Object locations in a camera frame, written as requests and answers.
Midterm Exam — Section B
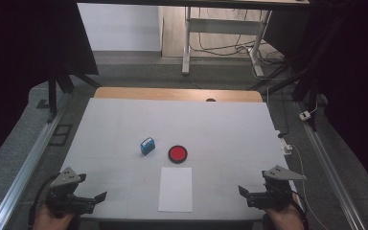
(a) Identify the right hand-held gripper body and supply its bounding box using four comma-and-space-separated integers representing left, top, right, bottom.
246, 165, 308, 212

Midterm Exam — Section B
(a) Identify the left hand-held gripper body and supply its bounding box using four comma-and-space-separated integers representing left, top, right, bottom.
44, 166, 97, 216

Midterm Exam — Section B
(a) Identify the blue stamp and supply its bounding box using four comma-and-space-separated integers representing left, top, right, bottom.
140, 136, 156, 157

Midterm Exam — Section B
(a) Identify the round red ink pad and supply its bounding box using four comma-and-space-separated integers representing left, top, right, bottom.
168, 145, 189, 165

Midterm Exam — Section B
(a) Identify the person's left hand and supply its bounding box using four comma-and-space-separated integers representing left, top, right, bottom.
32, 203, 78, 230

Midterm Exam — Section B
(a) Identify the person's right hand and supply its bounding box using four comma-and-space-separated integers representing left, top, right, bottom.
264, 204, 305, 230

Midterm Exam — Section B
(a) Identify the white power strip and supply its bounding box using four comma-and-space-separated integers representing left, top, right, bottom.
274, 128, 293, 156

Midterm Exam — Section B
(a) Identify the white paper sheet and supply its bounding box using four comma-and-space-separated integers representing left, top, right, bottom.
157, 167, 194, 214

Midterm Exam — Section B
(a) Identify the black metal stand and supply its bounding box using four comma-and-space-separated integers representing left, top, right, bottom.
46, 71, 102, 124
248, 9, 320, 132

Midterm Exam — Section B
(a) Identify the wooden table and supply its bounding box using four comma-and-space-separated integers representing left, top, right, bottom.
94, 86, 264, 104

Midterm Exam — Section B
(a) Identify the black curtain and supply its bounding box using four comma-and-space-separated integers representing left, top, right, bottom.
263, 0, 368, 199
0, 0, 100, 173

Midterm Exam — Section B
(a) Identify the dark desk top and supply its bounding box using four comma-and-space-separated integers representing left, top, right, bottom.
76, 0, 311, 11

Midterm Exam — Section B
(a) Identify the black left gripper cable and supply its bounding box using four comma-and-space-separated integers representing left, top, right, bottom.
28, 173, 60, 229

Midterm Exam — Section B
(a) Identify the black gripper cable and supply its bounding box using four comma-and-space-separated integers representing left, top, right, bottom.
287, 188, 310, 230
28, 173, 60, 229

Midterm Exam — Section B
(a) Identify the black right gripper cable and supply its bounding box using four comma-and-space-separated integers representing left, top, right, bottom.
287, 188, 310, 230

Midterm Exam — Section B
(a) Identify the thin white cable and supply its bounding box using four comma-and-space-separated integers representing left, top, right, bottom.
288, 143, 330, 230

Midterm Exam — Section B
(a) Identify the aluminium rail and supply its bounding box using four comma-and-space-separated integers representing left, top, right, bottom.
295, 102, 367, 230
0, 95, 73, 230

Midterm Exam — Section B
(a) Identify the black floor socket frame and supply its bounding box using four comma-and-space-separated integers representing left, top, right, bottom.
49, 124, 74, 148

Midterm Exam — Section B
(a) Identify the tangle of floor cables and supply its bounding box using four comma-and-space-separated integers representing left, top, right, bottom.
190, 8, 286, 66

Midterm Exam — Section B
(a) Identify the white desk frame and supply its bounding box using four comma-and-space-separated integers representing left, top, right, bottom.
181, 6, 273, 78

